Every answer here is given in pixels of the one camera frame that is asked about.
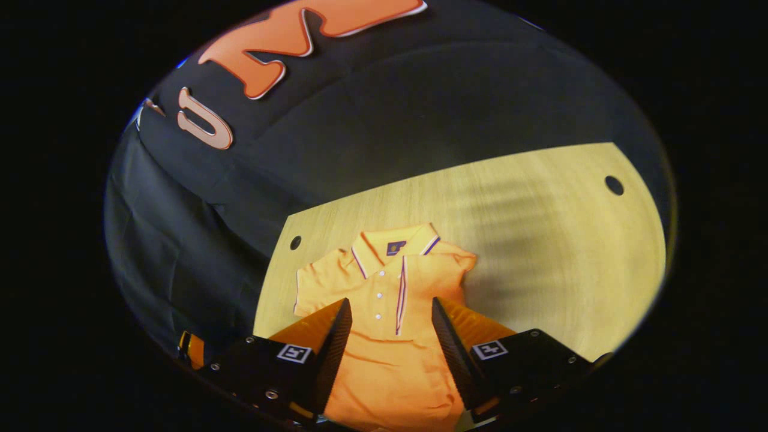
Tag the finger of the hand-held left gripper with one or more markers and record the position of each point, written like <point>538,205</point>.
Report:
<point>192,351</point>

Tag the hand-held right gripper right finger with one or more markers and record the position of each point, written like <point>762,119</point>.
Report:
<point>453,354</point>

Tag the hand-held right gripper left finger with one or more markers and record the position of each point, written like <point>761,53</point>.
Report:
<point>333,354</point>

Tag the orange polo T-shirt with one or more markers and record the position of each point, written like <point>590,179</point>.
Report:
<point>390,360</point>

